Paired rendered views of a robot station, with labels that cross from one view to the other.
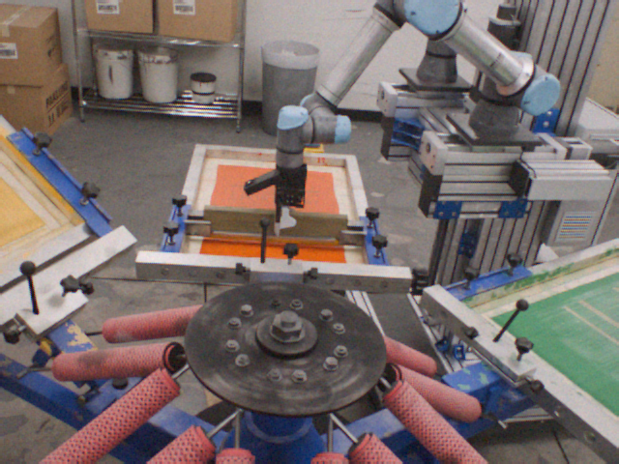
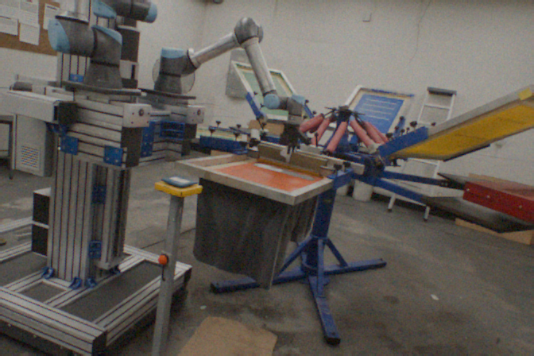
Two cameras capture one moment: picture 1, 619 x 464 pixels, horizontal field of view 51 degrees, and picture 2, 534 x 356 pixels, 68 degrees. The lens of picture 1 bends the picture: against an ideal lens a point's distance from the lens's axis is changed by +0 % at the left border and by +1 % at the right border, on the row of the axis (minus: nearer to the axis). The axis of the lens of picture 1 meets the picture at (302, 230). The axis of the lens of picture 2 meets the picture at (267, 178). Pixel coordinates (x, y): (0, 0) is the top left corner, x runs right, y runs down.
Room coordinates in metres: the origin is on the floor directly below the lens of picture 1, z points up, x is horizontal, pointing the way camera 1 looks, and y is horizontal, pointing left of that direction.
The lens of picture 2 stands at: (3.48, 1.04, 1.36)
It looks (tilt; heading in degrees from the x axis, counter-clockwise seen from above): 13 degrees down; 210
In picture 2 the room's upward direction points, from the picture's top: 10 degrees clockwise
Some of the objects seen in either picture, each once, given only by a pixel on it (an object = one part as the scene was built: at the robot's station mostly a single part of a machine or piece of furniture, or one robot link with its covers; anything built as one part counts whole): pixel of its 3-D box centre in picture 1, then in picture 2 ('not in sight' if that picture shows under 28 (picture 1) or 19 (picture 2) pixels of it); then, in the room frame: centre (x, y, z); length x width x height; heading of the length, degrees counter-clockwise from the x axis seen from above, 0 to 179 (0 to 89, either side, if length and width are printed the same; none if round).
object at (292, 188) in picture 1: (289, 184); (290, 134); (1.59, 0.05, 1.15); 0.09 x 0.08 x 0.12; 95
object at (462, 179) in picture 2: not in sight; (420, 178); (0.36, 0.56, 0.91); 1.34 x 0.40 x 0.08; 125
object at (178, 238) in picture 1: (175, 237); (339, 178); (1.53, 0.35, 0.97); 0.30 x 0.05 x 0.07; 5
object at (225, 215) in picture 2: not in sight; (234, 230); (2.09, 0.12, 0.74); 0.45 x 0.03 x 0.43; 95
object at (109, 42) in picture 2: (445, 31); (104, 44); (2.41, -0.44, 1.42); 0.13 x 0.12 x 0.14; 168
